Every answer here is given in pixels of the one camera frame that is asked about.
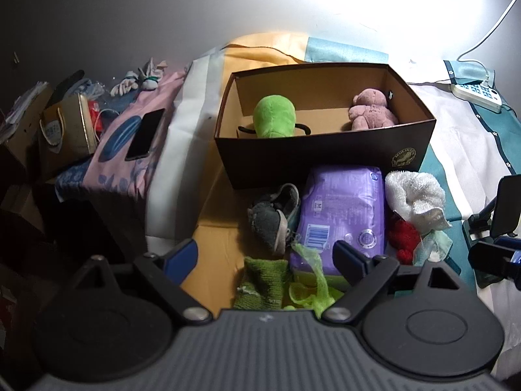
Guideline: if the white cable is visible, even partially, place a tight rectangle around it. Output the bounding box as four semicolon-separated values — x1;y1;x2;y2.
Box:
457;0;521;86

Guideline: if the white gloves bundle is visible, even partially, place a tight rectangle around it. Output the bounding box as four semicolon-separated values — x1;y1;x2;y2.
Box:
111;58;167;97

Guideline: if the pink printed pillow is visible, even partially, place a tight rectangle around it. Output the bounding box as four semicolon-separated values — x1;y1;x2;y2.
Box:
55;69;192;202

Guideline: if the purple plastic packet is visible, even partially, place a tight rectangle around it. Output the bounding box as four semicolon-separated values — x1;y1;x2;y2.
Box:
290;166;387;290

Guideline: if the white towel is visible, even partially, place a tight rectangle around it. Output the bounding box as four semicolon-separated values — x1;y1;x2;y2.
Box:
385;171;453;235

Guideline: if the yellow-green mesh bag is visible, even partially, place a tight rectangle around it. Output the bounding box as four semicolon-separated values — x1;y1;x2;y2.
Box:
284;243;346;319

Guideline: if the white power strip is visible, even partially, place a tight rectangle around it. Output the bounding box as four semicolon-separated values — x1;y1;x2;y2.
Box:
452;83;503;113

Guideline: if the grey baby shoe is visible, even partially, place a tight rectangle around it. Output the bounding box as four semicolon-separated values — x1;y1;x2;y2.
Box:
247;206;291;255
254;183;302;229

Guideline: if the light teal baby cap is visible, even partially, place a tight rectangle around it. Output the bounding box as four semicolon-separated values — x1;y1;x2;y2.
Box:
413;230;453;267

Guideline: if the pink plush bear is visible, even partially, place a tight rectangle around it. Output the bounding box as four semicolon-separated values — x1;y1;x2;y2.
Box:
348;88;399;131

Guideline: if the black smartphone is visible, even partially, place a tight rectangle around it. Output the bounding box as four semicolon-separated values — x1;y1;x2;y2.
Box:
125;108;166;161

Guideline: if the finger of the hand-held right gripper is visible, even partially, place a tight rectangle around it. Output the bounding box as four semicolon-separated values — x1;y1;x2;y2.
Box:
467;236;521;291
467;175;521;238

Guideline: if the red packet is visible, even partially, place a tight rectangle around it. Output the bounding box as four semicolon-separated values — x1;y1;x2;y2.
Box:
87;100;103;131

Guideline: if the gold paper bag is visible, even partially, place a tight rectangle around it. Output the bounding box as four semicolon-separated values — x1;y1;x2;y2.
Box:
38;93;100;180

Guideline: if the dark brown cardboard box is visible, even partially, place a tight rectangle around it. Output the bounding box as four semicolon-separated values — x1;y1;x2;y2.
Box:
214;62;437;190

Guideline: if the red knitted item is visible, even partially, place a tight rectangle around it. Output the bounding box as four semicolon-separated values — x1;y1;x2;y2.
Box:
387;219;422;265

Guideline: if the white teal bordered blanket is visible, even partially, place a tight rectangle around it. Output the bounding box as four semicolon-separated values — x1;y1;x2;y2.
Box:
407;60;521;375

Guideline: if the clear plastic bag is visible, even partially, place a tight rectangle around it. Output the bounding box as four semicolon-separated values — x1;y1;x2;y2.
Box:
61;77;111;100

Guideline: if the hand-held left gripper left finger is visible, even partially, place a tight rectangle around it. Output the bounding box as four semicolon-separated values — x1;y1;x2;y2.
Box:
67;237;213;327

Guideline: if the green knitted cloth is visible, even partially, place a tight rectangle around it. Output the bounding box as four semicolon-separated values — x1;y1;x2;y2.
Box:
233;256;291;311

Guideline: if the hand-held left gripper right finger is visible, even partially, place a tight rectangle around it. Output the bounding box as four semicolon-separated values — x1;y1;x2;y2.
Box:
321;240;473;323

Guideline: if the green plush toy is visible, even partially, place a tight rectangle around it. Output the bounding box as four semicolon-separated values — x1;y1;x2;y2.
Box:
238;95;311;138

